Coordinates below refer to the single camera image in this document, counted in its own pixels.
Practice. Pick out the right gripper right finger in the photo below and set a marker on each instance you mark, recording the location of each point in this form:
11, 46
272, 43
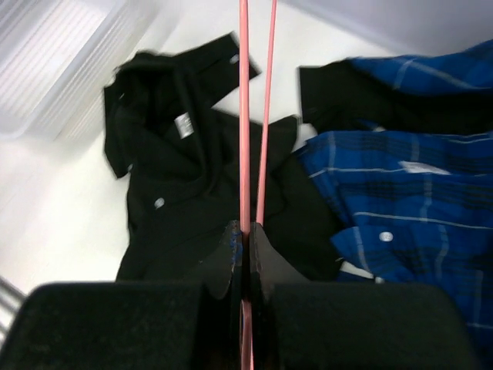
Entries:
302, 324

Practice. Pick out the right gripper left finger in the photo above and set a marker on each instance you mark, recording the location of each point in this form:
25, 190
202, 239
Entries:
194, 323

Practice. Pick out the blue plaid shirt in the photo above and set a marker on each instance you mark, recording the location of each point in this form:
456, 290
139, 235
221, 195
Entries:
416, 207

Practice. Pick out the black shirt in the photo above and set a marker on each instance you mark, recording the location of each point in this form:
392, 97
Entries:
182, 157
338, 97

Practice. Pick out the pink wire hanger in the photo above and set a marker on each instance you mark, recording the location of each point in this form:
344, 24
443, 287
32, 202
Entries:
247, 359

